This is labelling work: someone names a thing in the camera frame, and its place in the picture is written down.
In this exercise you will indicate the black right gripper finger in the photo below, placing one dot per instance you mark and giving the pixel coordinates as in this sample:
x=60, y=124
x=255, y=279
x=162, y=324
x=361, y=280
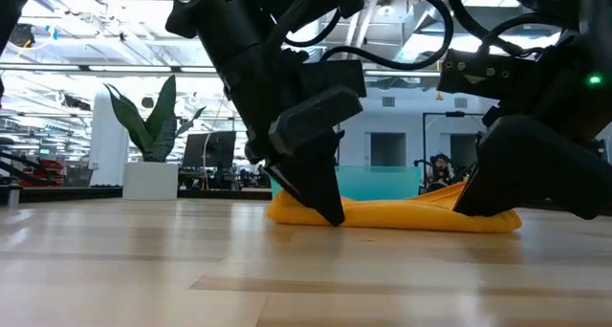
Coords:
x=535, y=169

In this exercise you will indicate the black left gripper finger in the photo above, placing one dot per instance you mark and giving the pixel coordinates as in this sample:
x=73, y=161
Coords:
x=315, y=183

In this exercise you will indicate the orange microfiber towel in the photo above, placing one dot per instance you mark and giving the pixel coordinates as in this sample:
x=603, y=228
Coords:
x=397, y=214

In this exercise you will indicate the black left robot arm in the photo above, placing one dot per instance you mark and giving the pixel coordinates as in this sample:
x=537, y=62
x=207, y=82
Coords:
x=225, y=21

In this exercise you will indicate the teal translucent plastic basket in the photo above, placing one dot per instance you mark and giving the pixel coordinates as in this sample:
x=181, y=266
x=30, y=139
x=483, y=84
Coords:
x=382, y=183

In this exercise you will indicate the small grey cylinder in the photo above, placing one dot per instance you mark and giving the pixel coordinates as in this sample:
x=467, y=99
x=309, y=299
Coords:
x=14, y=195

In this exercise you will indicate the black computer monitor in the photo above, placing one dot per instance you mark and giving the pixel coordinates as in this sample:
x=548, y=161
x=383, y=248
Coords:
x=210, y=150

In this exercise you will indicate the person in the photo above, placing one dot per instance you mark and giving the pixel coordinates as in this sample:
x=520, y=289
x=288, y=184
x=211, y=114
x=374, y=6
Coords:
x=441, y=167

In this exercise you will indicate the tall green snake plant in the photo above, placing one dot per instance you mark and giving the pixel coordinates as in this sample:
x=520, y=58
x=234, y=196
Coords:
x=158, y=136

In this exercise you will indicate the white square planter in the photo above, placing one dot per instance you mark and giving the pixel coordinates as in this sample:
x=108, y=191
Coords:
x=150, y=181

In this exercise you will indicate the white building column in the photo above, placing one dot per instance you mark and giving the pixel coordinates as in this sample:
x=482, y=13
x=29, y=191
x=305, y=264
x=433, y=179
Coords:
x=107, y=140

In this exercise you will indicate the dark grey bin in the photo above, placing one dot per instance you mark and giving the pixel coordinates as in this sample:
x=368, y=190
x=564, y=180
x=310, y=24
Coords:
x=79, y=176

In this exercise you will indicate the green lit sign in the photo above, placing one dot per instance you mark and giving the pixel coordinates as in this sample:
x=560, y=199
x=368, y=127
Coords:
x=45, y=151

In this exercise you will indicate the black ceiling device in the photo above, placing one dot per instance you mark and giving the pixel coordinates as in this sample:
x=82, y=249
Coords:
x=23, y=35

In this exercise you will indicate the left wrist camera housing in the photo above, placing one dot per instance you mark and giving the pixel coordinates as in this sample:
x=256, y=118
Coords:
x=315, y=116

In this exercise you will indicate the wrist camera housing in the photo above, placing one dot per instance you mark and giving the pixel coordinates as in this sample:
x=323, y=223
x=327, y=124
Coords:
x=487, y=73
x=315, y=116

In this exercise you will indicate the right wrist camera housing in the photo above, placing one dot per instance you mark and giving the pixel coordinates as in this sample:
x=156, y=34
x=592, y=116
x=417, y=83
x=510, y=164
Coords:
x=487, y=73

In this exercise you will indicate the black camera stand frame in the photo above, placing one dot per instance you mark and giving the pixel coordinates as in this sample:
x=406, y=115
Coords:
x=454, y=114

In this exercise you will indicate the black table frame rail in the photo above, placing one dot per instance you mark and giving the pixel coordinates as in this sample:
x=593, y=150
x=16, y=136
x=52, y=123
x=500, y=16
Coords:
x=95, y=193

